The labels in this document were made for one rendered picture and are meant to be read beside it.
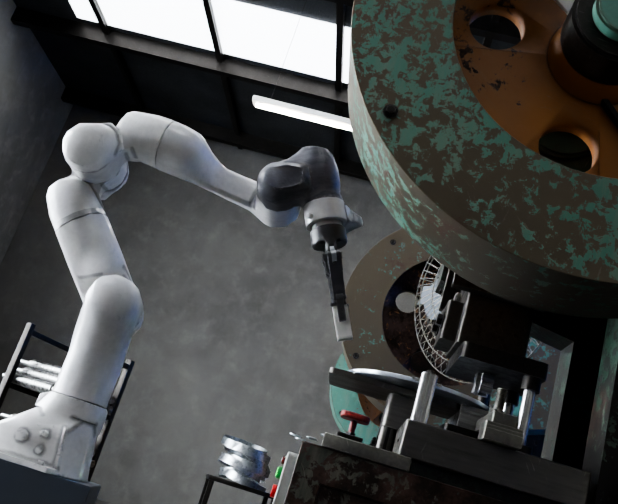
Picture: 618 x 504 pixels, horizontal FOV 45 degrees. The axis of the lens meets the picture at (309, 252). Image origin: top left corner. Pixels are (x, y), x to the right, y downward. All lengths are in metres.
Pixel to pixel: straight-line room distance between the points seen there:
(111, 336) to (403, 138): 0.70
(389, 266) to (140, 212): 6.30
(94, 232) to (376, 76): 0.69
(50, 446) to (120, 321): 0.26
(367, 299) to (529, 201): 1.83
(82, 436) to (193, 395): 6.78
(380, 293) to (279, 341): 5.42
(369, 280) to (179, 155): 1.48
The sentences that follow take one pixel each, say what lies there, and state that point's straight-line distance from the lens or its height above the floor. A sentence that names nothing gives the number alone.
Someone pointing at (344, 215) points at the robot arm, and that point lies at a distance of 1.55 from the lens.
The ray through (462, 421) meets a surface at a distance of 1.41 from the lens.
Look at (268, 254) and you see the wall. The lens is 8.56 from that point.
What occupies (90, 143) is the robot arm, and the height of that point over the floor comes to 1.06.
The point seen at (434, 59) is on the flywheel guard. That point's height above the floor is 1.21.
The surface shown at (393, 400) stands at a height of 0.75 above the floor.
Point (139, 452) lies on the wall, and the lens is 8.32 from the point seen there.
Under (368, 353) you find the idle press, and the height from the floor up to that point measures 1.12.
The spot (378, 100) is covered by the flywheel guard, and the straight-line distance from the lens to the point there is 1.15.
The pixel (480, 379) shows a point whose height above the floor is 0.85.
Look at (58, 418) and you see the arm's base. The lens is 1.50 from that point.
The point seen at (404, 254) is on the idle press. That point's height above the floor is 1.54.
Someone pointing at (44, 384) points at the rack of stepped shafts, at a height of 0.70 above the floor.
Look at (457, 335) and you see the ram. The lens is 1.45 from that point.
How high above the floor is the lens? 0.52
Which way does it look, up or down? 18 degrees up
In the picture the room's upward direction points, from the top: 18 degrees clockwise
